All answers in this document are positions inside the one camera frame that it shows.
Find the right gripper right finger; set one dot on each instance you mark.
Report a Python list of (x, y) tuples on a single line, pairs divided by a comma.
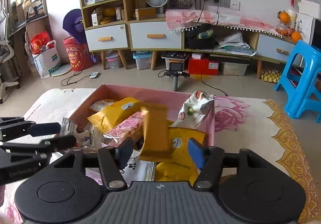
[(209, 161)]

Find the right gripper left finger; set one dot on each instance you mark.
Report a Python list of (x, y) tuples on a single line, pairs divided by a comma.
[(111, 161)]

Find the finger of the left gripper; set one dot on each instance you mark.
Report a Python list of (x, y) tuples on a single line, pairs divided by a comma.
[(58, 143), (43, 129)]

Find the gold snack bar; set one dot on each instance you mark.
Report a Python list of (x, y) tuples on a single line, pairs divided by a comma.
[(156, 147)]

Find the white printed snack packet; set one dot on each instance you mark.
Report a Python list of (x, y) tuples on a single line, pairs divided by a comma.
[(68, 127)]

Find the white black text packet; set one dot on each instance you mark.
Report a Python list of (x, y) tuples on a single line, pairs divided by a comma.
[(138, 170)]

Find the orange yellow snack pack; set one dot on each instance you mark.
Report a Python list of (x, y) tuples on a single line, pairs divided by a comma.
[(181, 167)]

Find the pink zip bag snack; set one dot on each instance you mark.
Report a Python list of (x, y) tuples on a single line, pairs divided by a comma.
[(131, 127)]

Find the yellow snack bag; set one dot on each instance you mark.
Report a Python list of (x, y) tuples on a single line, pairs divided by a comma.
[(112, 115)]

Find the white green patterned packet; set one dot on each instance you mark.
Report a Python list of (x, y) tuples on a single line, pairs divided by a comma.
[(194, 110)]

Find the pink cardboard box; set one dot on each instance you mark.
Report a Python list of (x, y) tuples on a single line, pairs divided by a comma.
[(169, 120)]

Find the white shopping bag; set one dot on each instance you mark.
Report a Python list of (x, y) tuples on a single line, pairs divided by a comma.
[(48, 61)]

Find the white office chair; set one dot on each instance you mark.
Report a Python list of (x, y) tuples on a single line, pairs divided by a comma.
[(7, 53)]

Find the red cartoon barrel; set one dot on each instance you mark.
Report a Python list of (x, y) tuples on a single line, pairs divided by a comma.
[(78, 54)]

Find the red box under cabinet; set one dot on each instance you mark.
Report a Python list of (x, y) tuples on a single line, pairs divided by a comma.
[(203, 66)]

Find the purple plush toy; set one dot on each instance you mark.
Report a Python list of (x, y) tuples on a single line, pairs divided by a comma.
[(73, 24)]

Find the low wooden tv cabinet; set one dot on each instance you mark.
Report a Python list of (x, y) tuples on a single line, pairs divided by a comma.
[(242, 37)]

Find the blue plastic stool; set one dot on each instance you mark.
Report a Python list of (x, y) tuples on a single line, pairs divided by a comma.
[(302, 92)]

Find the pink floral cloth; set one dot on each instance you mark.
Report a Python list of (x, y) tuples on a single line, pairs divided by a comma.
[(188, 19)]

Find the wooden drawer cabinet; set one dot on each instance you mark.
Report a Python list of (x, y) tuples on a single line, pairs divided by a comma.
[(128, 34)]

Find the orange fruit lower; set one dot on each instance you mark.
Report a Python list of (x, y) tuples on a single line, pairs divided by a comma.
[(296, 36)]

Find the orange fruit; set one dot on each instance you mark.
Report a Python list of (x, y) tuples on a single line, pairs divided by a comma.
[(296, 36), (284, 17)]

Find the black microwave oven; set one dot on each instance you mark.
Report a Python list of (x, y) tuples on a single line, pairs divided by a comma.
[(316, 34)]

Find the camera on tripod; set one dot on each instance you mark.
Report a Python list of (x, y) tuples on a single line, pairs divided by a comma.
[(175, 71)]

